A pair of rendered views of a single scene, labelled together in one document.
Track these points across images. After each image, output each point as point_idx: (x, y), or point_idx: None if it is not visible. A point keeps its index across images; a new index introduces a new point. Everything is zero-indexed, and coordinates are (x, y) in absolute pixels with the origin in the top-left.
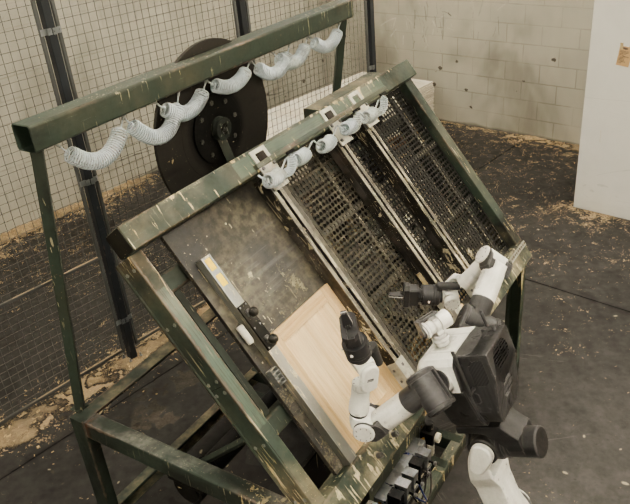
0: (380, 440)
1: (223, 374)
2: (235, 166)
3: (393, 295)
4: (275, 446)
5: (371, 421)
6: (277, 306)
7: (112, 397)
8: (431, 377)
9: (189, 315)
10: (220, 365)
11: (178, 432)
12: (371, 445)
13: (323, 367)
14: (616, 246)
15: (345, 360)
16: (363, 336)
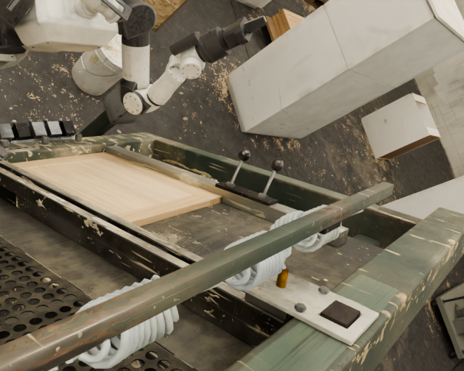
0: (68, 144)
1: (277, 175)
2: (388, 289)
3: (2, 146)
4: (209, 153)
5: (149, 85)
6: (204, 219)
7: None
8: (140, 0)
9: (334, 196)
10: (283, 178)
11: None
12: (84, 144)
13: (132, 182)
14: None
15: (90, 184)
16: (217, 32)
